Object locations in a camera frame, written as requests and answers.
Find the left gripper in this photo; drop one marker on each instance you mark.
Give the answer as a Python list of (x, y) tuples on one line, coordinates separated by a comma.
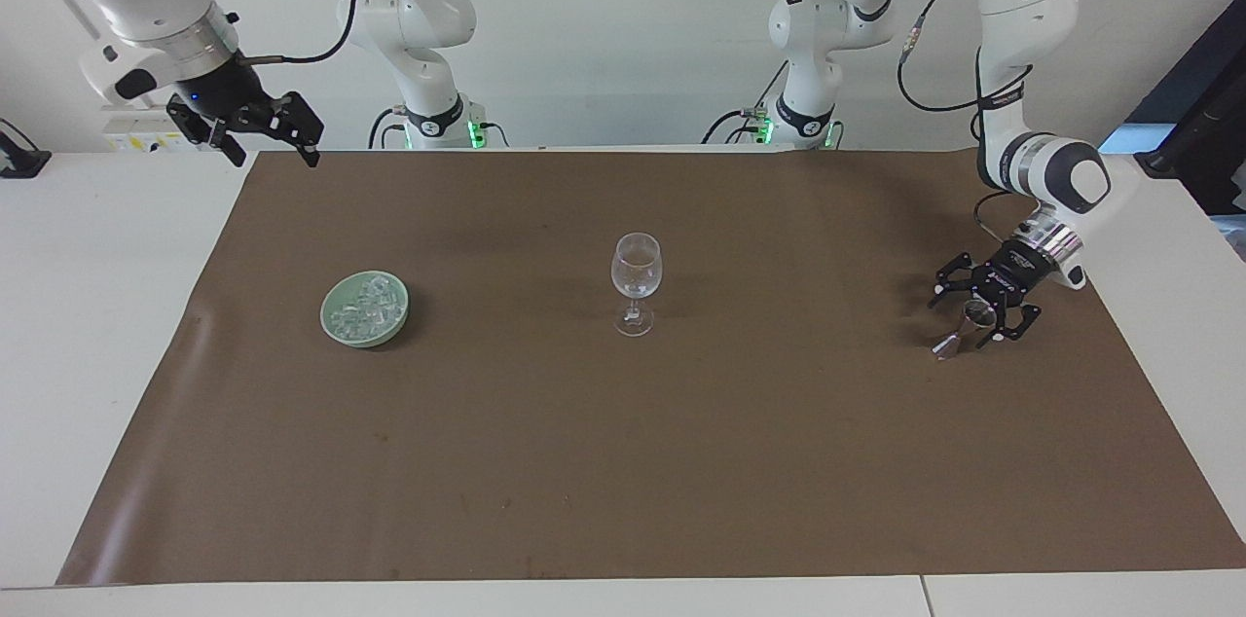
[(1015, 274)]

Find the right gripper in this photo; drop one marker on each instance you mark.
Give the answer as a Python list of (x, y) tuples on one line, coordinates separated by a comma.
[(226, 87)]

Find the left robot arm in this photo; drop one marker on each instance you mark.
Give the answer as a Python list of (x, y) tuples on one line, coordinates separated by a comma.
[(1022, 4)]

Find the clear ice cube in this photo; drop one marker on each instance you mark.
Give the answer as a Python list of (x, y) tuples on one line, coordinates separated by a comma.
[(376, 285), (362, 299), (351, 316), (386, 308)]

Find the clear wine glass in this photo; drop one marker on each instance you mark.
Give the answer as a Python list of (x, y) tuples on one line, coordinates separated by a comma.
[(637, 267)]

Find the small clear glass cup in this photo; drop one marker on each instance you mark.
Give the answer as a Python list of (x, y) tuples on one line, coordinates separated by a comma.
[(976, 313)]

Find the white power strip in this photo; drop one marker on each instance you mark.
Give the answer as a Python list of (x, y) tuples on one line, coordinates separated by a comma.
[(146, 138)]

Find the green ceramic bowl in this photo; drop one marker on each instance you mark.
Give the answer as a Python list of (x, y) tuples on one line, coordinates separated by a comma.
[(336, 325)]

